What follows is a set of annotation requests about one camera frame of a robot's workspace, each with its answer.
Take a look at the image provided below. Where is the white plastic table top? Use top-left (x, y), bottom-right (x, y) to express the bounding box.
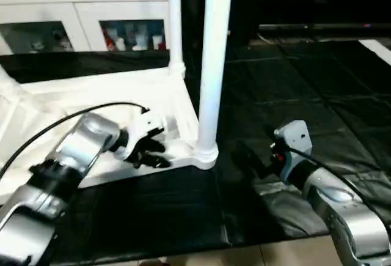
top-left (0, 64), bottom-right (221, 205)

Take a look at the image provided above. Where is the white bottle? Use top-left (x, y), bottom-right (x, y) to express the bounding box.
top-left (136, 29), bottom-right (149, 50)

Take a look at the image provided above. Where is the red bottle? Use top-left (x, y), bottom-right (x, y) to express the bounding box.
top-left (105, 31), bottom-right (117, 51)

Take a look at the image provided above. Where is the white glass door cabinet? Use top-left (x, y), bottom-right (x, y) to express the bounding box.
top-left (0, 0), bottom-right (172, 56)

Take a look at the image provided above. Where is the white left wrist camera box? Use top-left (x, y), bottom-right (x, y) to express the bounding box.
top-left (116, 112), bottom-right (168, 163)

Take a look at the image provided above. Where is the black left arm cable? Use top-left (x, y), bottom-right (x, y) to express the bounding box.
top-left (0, 102), bottom-right (150, 178)

